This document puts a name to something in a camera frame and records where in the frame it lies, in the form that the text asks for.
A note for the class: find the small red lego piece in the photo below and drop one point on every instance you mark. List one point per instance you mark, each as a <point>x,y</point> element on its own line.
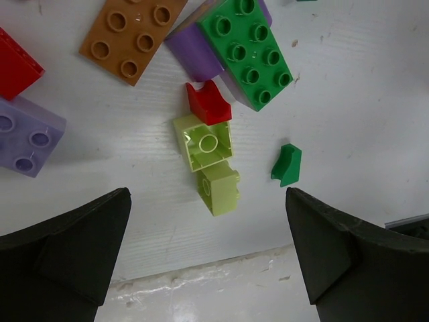
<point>208,104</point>

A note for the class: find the green 2x4 lego brick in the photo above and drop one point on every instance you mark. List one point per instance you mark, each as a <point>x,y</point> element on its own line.
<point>242,40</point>

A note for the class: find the lavender 2x2 lego brick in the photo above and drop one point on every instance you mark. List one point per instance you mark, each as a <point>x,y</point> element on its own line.
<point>29,135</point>

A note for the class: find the pale yellow-green hollow lego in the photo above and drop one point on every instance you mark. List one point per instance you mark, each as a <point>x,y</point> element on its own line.
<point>203,145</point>

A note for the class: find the small dark green lego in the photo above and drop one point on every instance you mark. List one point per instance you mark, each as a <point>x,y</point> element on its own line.
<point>287,167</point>

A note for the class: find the red large lego brick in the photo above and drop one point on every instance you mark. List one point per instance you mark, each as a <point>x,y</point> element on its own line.
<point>18,69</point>

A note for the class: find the brown 2x3 lego plate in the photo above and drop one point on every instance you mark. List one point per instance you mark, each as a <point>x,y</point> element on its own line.
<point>126,34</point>

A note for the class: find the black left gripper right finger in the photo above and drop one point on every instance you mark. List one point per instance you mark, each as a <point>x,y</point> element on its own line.
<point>354,270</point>

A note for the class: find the purple lego brick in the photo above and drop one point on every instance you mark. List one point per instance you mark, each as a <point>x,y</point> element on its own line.
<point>193,52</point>

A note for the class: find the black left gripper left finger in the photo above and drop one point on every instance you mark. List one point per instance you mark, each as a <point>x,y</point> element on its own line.
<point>60,269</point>

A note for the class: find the pale yellow-green lego cube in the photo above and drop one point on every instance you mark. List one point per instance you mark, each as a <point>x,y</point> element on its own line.
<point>217,187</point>

